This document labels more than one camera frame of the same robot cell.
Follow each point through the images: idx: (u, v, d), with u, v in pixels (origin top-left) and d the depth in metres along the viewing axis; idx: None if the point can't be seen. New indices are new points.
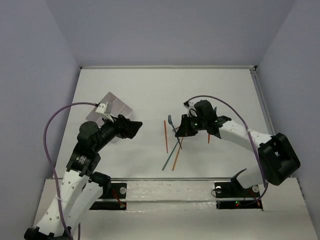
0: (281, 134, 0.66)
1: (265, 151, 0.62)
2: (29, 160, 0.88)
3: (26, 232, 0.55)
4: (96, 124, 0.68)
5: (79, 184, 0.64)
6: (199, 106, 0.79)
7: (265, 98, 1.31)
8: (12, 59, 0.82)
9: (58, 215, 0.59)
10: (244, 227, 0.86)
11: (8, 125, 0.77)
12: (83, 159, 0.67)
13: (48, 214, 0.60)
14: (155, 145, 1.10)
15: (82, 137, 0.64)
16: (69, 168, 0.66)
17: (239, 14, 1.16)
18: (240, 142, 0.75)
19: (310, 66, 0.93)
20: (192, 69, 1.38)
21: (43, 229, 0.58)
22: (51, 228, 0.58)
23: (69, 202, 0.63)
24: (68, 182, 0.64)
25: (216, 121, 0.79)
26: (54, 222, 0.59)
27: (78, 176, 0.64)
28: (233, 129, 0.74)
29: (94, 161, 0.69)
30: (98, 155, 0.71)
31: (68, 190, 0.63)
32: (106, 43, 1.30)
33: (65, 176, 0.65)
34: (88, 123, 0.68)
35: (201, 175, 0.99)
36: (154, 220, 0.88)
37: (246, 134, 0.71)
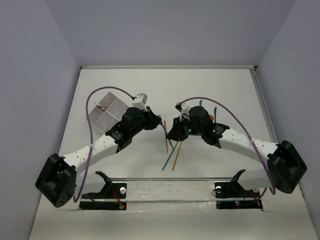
0: (286, 142, 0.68)
1: (275, 163, 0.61)
2: (29, 160, 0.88)
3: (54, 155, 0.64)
4: (140, 112, 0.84)
5: (111, 147, 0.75)
6: (196, 116, 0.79)
7: (265, 98, 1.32)
8: (12, 57, 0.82)
9: (85, 157, 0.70)
10: (245, 228, 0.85)
11: (9, 124, 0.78)
12: (119, 135, 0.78)
13: (77, 153, 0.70)
14: (155, 145, 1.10)
15: (127, 117, 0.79)
16: (107, 133, 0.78)
17: (238, 15, 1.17)
18: (244, 152, 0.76)
19: (310, 66, 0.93)
20: (192, 69, 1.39)
21: (68, 161, 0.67)
22: (75, 162, 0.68)
23: (96, 155, 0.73)
24: (103, 141, 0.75)
25: (214, 131, 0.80)
26: (79, 160, 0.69)
27: (113, 142, 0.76)
28: (235, 139, 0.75)
29: (126, 141, 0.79)
30: (130, 138, 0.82)
31: (101, 145, 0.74)
32: (106, 42, 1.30)
33: (103, 136, 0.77)
34: (134, 108, 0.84)
35: (200, 175, 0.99)
36: (154, 220, 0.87)
37: (250, 145, 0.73)
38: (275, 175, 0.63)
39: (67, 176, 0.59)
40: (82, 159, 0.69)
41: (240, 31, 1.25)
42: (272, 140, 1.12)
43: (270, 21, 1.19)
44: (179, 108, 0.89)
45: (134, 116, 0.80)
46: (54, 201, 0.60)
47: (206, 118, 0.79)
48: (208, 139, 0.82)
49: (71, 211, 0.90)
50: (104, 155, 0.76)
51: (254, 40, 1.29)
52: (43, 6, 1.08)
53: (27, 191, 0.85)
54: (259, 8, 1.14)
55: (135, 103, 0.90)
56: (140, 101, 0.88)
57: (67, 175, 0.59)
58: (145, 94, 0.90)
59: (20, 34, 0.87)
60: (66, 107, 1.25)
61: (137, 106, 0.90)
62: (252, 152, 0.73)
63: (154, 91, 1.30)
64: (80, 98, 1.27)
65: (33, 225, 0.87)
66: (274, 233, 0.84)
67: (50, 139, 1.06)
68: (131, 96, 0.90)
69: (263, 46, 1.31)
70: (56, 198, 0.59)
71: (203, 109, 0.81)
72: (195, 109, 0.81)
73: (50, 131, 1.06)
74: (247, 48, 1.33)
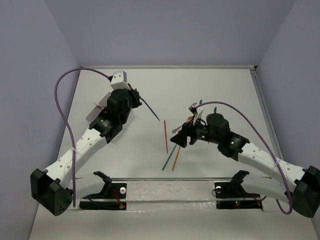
0: (313, 167, 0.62)
1: (302, 191, 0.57)
2: (29, 160, 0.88)
3: (34, 173, 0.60)
4: (127, 93, 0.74)
5: (96, 143, 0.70)
6: (216, 125, 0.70)
7: (264, 98, 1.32)
8: (13, 57, 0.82)
9: (69, 165, 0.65)
10: (245, 227, 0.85)
11: (9, 124, 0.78)
12: (106, 123, 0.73)
13: (60, 162, 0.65)
14: (155, 145, 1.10)
15: (112, 101, 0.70)
16: (91, 126, 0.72)
17: (238, 15, 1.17)
18: (265, 171, 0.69)
19: (310, 66, 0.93)
20: (192, 69, 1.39)
21: (51, 174, 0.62)
22: (59, 174, 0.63)
23: (81, 157, 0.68)
24: (87, 139, 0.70)
25: (233, 142, 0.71)
26: (63, 169, 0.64)
27: (99, 136, 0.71)
28: (257, 156, 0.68)
29: (115, 129, 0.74)
30: (121, 124, 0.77)
31: (84, 145, 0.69)
32: (106, 42, 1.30)
33: (86, 133, 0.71)
34: (120, 90, 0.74)
35: (200, 175, 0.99)
36: (154, 220, 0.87)
37: (274, 166, 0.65)
38: (297, 200, 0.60)
39: (53, 191, 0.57)
40: (67, 168, 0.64)
41: (240, 31, 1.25)
42: (272, 140, 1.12)
43: (270, 21, 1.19)
44: (194, 111, 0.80)
45: (121, 99, 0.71)
46: (53, 211, 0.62)
47: (226, 128, 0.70)
48: (224, 151, 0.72)
49: (71, 211, 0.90)
50: (91, 153, 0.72)
51: (253, 40, 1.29)
52: (43, 6, 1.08)
53: (27, 191, 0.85)
54: (258, 8, 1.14)
55: (113, 83, 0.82)
56: (121, 79, 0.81)
57: (53, 191, 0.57)
58: (122, 72, 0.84)
59: (20, 35, 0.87)
60: (66, 107, 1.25)
61: (116, 87, 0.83)
62: (275, 173, 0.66)
63: (154, 91, 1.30)
64: (80, 98, 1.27)
65: (33, 225, 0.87)
66: (274, 233, 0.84)
67: (50, 139, 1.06)
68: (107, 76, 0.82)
69: (263, 46, 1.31)
70: (53, 209, 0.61)
71: (223, 118, 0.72)
72: (214, 117, 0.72)
73: (50, 131, 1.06)
74: (247, 48, 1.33)
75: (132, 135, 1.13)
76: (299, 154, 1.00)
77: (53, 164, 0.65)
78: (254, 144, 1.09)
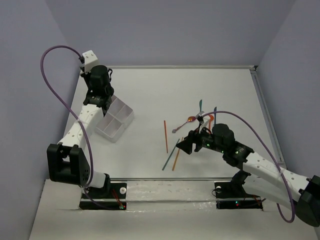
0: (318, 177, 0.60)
1: (306, 200, 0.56)
2: (29, 160, 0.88)
3: (50, 148, 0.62)
4: (104, 66, 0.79)
5: (97, 113, 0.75)
6: (220, 135, 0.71)
7: (264, 97, 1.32)
8: (13, 57, 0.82)
9: (80, 132, 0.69)
10: (245, 228, 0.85)
11: (9, 124, 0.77)
12: (97, 99, 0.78)
13: (70, 133, 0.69)
14: (155, 145, 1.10)
15: (95, 77, 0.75)
16: (85, 103, 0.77)
17: (238, 15, 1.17)
18: (271, 182, 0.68)
19: (310, 66, 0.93)
20: (192, 69, 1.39)
21: (67, 143, 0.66)
22: (75, 141, 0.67)
23: (88, 127, 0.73)
24: (86, 112, 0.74)
25: (237, 152, 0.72)
26: (77, 137, 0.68)
27: (96, 107, 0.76)
28: (261, 166, 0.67)
29: (107, 101, 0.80)
30: (110, 97, 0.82)
31: (87, 116, 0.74)
32: (106, 42, 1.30)
33: (84, 108, 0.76)
34: (98, 66, 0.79)
35: (200, 175, 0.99)
36: (154, 221, 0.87)
37: (279, 176, 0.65)
38: (301, 209, 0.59)
39: (75, 154, 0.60)
40: (79, 136, 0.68)
41: (240, 32, 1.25)
42: (272, 140, 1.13)
43: (270, 21, 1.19)
44: (200, 119, 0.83)
45: (103, 73, 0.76)
46: (78, 180, 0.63)
47: (231, 139, 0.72)
48: (229, 160, 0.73)
49: (71, 211, 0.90)
50: (94, 124, 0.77)
51: (253, 40, 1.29)
52: (43, 6, 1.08)
53: (27, 191, 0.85)
54: (258, 8, 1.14)
55: (87, 62, 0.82)
56: (96, 58, 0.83)
57: (76, 154, 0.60)
58: (90, 51, 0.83)
59: (20, 35, 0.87)
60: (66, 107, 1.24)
61: (91, 67, 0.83)
62: (280, 183, 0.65)
63: (154, 91, 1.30)
64: (80, 98, 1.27)
65: (33, 225, 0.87)
66: (274, 233, 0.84)
67: (50, 139, 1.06)
68: (80, 56, 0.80)
69: (263, 45, 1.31)
70: (78, 177, 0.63)
71: (228, 128, 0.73)
72: (219, 127, 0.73)
73: (50, 131, 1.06)
74: (247, 48, 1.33)
75: (132, 135, 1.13)
76: (299, 154, 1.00)
77: (66, 137, 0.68)
78: (254, 144, 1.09)
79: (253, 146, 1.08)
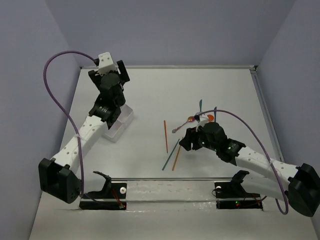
0: (307, 165, 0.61)
1: (296, 188, 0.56)
2: (29, 160, 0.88)
3: (43, 162, 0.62)
4: (116, 78, 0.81)
5: (98, 129, 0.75)
6: (211, 132, 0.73)
7: (264, 97, 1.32)
8: (12, 57, 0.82)
9: (76, 151, 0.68)
10: (245, 227, 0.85)
11: (9, 124, 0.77)
12: (105, 110, 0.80)
13: (66, 149, 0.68)
14: (155, 145, 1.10)
15: (105, 88, 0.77)
16: (91, 114, 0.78)
17: (238, 15, 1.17)
18: (263, 173, 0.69)
19: (310, 66, 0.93)
20: (192, 69, 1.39)
21: (60, 160, 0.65)
22: (68, 160, 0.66)
23: (86, 143, 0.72)
24: (89, 125, 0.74)
25: (230, 148, 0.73)
26: (71, 155, 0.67)
27: (99, 121, 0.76)
28: (252, 159, 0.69)
29: (113, 114, 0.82)
30: (117, 109, 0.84)
31: (88, 131, 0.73)
32: (107, 43, 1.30)
33: (88, 120, 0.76)
34: (109, 77, 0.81)
35: (200, 175, 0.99)
36: (154, 221, 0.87)
37: (268, 166, 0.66)
38: (293, 197, 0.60)
39: (64, 177, 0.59)
40: (74, 154, 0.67)
41: (240, 32, 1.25)
42: (271, 140, 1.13)
43: (270, 21, 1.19)
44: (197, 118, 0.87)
45: (113, 84, 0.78)
46: (66, 199, 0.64)
47: (221, 135, 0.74)
48: (223, 157, 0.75)
49: (71, 211, 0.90)
50: (94, 139, 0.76)
51: (253, 40, 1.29)
52: (43, 5, 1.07)
53: (26, 192, 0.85)
54: (258, 8, 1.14)
55: (102, 64, 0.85)
56: (110, 62, 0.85)
57: (65, 176, 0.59)
58: (108, 54, 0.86)
59: (20, 35, 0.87)
60: (66, 107, 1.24)
61: (105, 70, 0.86)
62: (271, 174, 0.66)
63: (154, 91, 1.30)
64: (80, 98, 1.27)
65: (32, 225, 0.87)
66: (274, 233, 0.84)
67: (50, 139, 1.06)
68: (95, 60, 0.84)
69: (263, 46, 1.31)
70: (67, 195, 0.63)
71: (218, 125, 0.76)
72: (209, 125, 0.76)
73: (50, 131, 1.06)
74: (247, 48, 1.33)
75: (133, 135, 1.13)
76: (298, 154, 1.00)
77: (61, 152, 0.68)
78: (254, 144, 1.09)
79: (253, 146, 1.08)
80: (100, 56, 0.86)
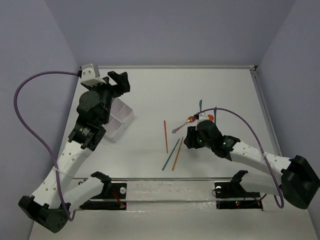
0: (300, 157, 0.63)
1: (289, 180, 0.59)
2: (28, 159, 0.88)
3: (21, 202, 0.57)
4: (96, 94, 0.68)
5: (80, 157, 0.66)
6: (204, 129, 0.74)
7: (264, 97, 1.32)
8: (12, 57, 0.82)
9: (55, 186, 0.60)
10: (245, 227, 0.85)
11: (8, 125, 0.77)
12: (86, 131, 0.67)
13: (45, 184, 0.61)
14: (155, 145, 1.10)
15: (83, 108, 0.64)
16: (71, 139, 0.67)
17: (238, 15, 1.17)
18: (258, 167, 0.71)
19: (310, 65, 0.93)
20: (191, 69, 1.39)
21: (38, 198, 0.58)
22: (47, 197, 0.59)
23: (67, 174, 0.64)
24: (68, 154, 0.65)
25: (225, 143, 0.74)
26: (50, 192, 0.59)
27: (80, 148, 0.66)
28: (246, 153, 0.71)
29: (97, 135, 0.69)
30: (102, 128, 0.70)
31: (68, 161, 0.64)
32: (107, 43, 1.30)
33: (67, 147, 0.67)
34: (89, 93, 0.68)
35: (200, 175, 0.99)
36: (154, 221, 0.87)
37: (262, 159, 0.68)
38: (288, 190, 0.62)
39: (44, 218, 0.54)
40: (53, 190, 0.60)
41: (240, 32, 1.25)
42: (271, 140, 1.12)
43: (270, 21, 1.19)
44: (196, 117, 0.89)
45: (93, 103, 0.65)
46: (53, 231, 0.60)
47: (215, 131, 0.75)
48: (218, 152, 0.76)
49: None
50: (77, 167, 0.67)
51: (253, 40, 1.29)
52: (43, 5, 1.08)
53: (26, 192, 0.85)
54: (258, 8, 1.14)
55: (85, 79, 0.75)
56: (92, 76, 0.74)
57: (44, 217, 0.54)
58: (90, 65, 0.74)
59: (20, 35, 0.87)
60: (66, 107, 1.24)
61: (90, 83, 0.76)
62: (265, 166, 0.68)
63: (154, 91, 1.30)
64: (80, 98, 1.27)
65: (32, 225, 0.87)
66: (274, 233, 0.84)
67: (50, 139, 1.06)
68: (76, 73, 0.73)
69: (263, 46, 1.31)
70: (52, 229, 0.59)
71: (211, 121, 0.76)
72: (203, 122, 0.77)
73: (50, 131, 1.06)
74: (247, 48, 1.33)
75: (133, 135, 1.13)
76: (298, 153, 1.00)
77: (39, 188, 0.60)
78: (254, 144, 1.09)
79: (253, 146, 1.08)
80: (82, 69, 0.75)
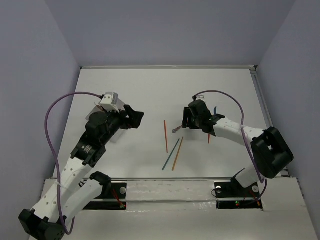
0: (274, 128, 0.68)
1: (257, 145, 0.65)
2: (27, 158, 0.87)
3: (21, 214, 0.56)
4: (105, 116, 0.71)
5: (81, 173, 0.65)
6: (194, 106, 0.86)
7: (264, 98, 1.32)
8: (11, 57, 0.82)
9: (55, 200, 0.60)
10: (245, 227, 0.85)
11: (7, 125, 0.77)
12: (88, 148, 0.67)
13: (46, 198, 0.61)
14: (155, 145, 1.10)
15: (91, 126, 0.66)
16: (73, 156, 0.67)
17: (238, 14, 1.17)
18: (236, 139, 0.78)
19: (310, 65, 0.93)
20: (191, 69, 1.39)
21: (39, 212, 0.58)
22: (47, 212, 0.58)
23: (68, 190, 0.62)
24: (70, 170, 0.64)
25: (211, 119, 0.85)
26: (50, 206, 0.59)
27: (81, 165, 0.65)
28: (227, 125, 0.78)
29: (98, 153, 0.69)
30: (103, 147, 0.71)
31: (69, 176, 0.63)
32: (107, 43, 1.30)
33: (69, 163, 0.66)
34: (98, 114, 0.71)
35: (200, 176, 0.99)
36: (154, 221, 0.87)
37: (239, 130, 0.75)
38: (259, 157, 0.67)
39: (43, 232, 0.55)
40: (53, 204, 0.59)
41: (240, 32, 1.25)
42: None
43: (270, 21, 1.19)
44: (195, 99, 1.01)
45: (101, 122, 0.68)
46: None
47: (203, 109, 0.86)
48: (204, 128, 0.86)
49: None
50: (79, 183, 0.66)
51: (253, 40, 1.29)
52: (43, 5, 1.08)
53: (26, 192, 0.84)
54: (258, 8, 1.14)
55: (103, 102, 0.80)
56: (109, 102, 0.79)
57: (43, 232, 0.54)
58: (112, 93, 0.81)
59: (20, 35, 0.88)
60: (66, 107, 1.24)
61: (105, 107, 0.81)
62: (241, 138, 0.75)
63: (155, 91, 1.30)
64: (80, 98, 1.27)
65: None
66: (274, 233, 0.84)
67: (50, 139, 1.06)
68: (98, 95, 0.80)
69: (263, 46, 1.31)
70: None
71: (201, 101, 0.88)
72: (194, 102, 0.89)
73: (50, 131, 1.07)
74: (247, 48, 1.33)
75: (133, 135, 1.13)
76: (298, 153, 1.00)
77: (40, 202, 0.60)
78: None
79: None
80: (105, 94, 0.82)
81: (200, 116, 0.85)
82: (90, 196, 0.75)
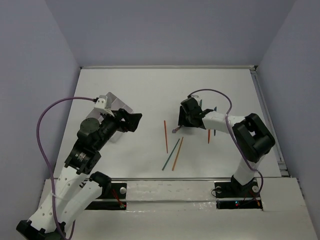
0: (254, 114, 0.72)
1: (238, 128, 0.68)
2: (27, 159, 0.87)
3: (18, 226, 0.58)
4: (97, 121, 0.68)
5: (75, 182, 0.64)
6: (185, 103, 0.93)
7: (264, 98, 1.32)
8: (11, 57, 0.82)
9: (51, 211, 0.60)
10: (245, 228, 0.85)
11: (7, 125, 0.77)
12: (82, 156, 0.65)
13: (42, 209, 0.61)
14: (155, 145, 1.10)
15: (83, 133, 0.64)
16: (67, 164, 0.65)
17: (238, 14, 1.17)
18: (223, 129, 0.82)
19: (310, 64, 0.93)
20: (191, 69, 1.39)
21: (36, 223, 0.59)
22: (43, 223, 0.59)
23: (63, 200, 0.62)
24: (64, 179, 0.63)
25: (200, 113, 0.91)
26: (46, 217, 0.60)
27: (76, 174, 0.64)
28: (213, 116, 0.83)
29: (93, 160, 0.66)
30: (98, 153, 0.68)
31: (63, 186, 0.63)
32: (107, 43, 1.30)
33: (64, 171, 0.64)
34: (90, 120, 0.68)
35: (200, 176, 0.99)
36: (154, 221, 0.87)
37: (223, 119, 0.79)
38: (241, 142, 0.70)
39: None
40: (49, 215, 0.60)
41: (240, 31, 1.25)
42: None
43: (270, 21, 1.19)
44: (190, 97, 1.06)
45: (93, 129, 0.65)
46: None
47: (193, 105, 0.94)
48: (195, 122, 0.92)
49: None
50: (75, 190, 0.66)
51: (253, 40, 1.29)
52: (43, 5, 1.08)
53: (25, 192, 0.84)
54: (258, 8, 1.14)
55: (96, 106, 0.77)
56: (102, 106, 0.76)
57: None
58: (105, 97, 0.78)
59: (20, 35, 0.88)
60: (66, 107, 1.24)
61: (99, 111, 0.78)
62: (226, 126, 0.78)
63: (155, 91, 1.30)
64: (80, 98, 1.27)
65: None
66: (274, 233, 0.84)
67: (50, 139, 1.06)
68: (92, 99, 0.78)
69: (263, 46, 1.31)
70: None
71: (192, 99, 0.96)
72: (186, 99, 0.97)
73: (50, 131, 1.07)
74: (247, 48, 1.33)
75: (132, 135, 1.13)
76: (298, 153, 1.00)
77: (36, 212, 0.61)
78: None
79: None
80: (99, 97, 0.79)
81: (191, 112, 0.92)
82: (90, 198, 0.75)
